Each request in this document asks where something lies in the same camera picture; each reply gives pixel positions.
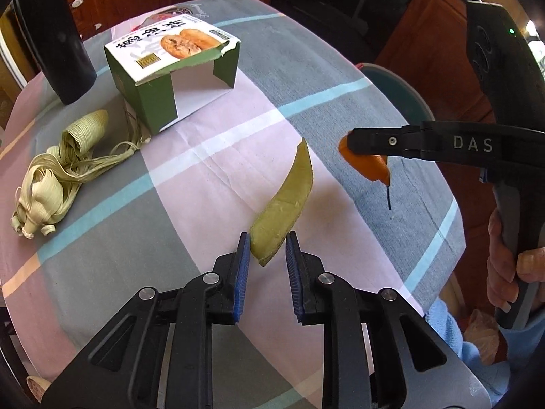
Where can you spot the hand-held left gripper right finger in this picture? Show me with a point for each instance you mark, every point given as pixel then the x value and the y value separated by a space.
pixel 293 281

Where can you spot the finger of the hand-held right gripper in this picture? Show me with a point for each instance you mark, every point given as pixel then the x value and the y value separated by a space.
pixel 383 141

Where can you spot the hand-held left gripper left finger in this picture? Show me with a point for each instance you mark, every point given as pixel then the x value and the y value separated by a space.
pixel 242 281

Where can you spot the person's right hand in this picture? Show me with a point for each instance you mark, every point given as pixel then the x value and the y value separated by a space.
pixel 498 268

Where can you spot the translucent plastic bag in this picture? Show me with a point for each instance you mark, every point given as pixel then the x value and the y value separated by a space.
pixel 483 336

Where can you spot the white green pastry box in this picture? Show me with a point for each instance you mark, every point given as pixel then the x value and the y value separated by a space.
pixel 149 106

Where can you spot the dried bamboo leaf bundle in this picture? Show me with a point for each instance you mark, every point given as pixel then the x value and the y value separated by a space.
pixel 42 187

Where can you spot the small round paper cup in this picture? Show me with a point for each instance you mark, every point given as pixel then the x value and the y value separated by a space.
pixel 36 387

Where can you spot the black tumbler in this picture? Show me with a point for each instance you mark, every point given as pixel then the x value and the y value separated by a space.
pixel 55 42

